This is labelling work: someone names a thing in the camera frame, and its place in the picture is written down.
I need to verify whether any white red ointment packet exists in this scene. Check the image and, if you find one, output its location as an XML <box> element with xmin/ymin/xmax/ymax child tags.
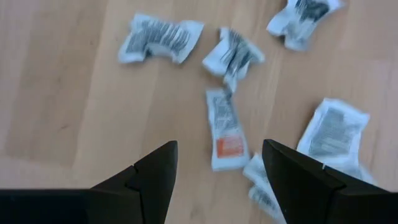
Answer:
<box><xmin>205</xmin><ymin>88</ymin><xmax>251</xmax><ymax>172</ymax></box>

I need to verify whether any white blue alcohol pad packet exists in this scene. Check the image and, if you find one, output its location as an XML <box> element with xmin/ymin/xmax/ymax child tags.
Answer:
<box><xmin>248</xmin><ymin>185</ymin><xmax>287</xmax><ymax>224</ymax></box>
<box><xmin>295</xmin><ymin>98</ymin><xmax>371</xmax><ymax>169</ymax></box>
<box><xmin>242</xmin><ymin>152</ymin><xmax>271</xmax><ymax>187</ymax></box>
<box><xmin>266</xmin><ymin>0</ymin><xmax>346</xmax><ymax>52</ymax></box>
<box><xmin>201</xmin><ymin>27</ymin><xmax>266</xmax><ymax>93</ymax></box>
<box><xmin>117</xmin><ymin>12</ymin><xmax>205</xmax><ymax>65</ymax></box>

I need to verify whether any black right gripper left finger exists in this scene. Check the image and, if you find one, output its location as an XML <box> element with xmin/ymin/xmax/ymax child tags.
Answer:
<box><xmin>90</xmin><ymin>140</ymin><xmax>178</xmax><ymax>224</ymax></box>

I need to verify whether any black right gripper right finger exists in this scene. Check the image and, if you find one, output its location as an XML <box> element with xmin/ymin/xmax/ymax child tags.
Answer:
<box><xmin>262</xmin><ymin>139</ymin><xmax>389</xmax><ymax>224</ymax></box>

